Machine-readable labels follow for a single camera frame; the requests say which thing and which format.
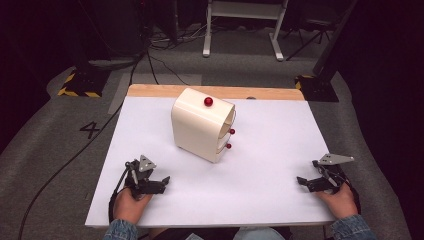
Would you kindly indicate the white table mat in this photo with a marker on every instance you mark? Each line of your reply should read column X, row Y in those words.
column 266, row 173

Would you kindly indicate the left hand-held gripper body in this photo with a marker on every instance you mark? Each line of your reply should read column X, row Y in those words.
column 141, row 181

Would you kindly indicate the black tripod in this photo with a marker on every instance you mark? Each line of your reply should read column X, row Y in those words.
column 308, row 40

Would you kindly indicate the black slanted stand pole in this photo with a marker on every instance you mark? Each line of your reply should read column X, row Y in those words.
column 333, row 40

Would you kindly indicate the cream drawer with red knob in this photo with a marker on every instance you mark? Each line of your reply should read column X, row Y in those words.
column 222, row 149
column 225, row 136

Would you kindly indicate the white metal desk frame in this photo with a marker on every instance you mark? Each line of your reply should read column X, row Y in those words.
column 245, row 10

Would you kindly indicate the person's right hand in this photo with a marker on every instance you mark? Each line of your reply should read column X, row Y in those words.
column 341, row 203

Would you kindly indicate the cream cabinet with drawers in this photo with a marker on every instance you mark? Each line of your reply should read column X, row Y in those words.
column 195, row 128

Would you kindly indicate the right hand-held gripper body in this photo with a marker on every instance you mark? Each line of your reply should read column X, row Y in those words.
column 330, row 181

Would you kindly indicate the black stand base striped edge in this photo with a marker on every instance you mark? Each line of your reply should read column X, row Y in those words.
column 85, row 85
column 318, row 88

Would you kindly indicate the person's left hand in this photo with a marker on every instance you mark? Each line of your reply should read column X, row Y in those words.
column 128, row 208

